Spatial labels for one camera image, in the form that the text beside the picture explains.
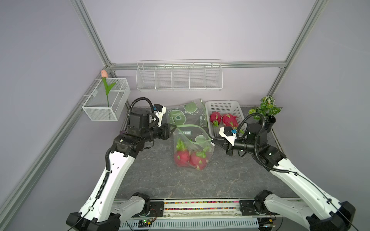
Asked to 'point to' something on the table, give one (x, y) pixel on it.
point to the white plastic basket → (224, 107)
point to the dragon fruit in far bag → (182, 156)
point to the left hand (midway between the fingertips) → (173, 127)
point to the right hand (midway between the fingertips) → (212, 138)
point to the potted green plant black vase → (268, 109)
